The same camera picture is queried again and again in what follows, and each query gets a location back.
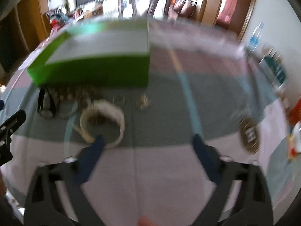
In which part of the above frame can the black wrist watch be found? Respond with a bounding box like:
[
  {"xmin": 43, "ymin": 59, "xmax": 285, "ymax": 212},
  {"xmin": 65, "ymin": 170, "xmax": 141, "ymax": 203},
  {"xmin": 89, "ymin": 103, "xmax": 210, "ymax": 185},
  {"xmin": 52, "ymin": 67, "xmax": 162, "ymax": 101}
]
[{"xmin": 37, "ymin": 87, "xmax": 57, "ymax": 119}]

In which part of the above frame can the cream woven bracelet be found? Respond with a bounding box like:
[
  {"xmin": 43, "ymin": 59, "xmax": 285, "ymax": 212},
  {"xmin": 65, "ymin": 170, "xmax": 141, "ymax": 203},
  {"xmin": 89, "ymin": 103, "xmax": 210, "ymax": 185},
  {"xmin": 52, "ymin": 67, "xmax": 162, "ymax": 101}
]
[{"xmin": 72, "ymin": 99, "xmax": 126, "ymax": 149}]

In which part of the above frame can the small gold earring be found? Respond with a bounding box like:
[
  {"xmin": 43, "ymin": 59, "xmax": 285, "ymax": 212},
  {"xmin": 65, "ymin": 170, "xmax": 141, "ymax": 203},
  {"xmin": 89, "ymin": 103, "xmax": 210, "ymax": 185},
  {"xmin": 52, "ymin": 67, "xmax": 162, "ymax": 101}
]
[{"xmin": 137, "ymin": 94, "xmax": 151, "ymax": 111}]

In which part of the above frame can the pile of clothes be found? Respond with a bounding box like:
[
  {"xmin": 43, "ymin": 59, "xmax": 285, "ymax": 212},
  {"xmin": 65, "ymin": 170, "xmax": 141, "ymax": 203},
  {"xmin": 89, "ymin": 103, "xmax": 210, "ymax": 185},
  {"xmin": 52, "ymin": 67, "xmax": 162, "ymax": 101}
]
[{"xmin": 46, "ymin": 6, "xmax": 75, "ymax": 33}]

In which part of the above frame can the green cardboard box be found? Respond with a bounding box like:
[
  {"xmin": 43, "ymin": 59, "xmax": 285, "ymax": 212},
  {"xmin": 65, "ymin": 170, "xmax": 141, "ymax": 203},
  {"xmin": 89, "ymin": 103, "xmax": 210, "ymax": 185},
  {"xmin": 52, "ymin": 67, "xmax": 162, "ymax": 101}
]
[{"xmin": 27, "ymin": 19, "xmax": 151, "ymax": 88}]

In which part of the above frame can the striped bed sheet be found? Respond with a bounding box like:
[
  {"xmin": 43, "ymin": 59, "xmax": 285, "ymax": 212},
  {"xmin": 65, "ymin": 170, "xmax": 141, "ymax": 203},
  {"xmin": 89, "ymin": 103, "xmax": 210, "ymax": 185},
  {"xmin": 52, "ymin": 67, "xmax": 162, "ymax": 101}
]
[{"xmin": 1, "ymin": 19, "xmax": 300, "ymax": 225}]

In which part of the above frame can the green book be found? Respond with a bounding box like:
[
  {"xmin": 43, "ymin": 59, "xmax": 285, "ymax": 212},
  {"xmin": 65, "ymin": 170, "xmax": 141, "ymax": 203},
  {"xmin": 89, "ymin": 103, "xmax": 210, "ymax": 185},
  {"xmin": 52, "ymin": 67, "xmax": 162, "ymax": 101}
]
[{"xmin": 259, "ymin": 47, "xmax": 288, "ymax": 94}]

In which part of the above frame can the plastic water bottle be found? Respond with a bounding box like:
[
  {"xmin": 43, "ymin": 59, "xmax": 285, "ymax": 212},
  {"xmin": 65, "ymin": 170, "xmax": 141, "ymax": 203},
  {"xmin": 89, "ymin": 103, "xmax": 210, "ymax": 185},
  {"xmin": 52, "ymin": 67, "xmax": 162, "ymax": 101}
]
[{"xmin": 246, "ymin": 22, "xmax": 264, "ymax": 53}]

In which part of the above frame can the brown wooden bead bracelet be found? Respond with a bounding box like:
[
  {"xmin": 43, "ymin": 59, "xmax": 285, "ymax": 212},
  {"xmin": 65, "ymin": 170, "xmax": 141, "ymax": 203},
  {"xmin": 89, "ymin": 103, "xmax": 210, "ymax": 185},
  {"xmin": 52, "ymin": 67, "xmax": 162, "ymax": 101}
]
[{"xmin": 50, "ymin": 85, "xmax": 104, "ymax": 109}]

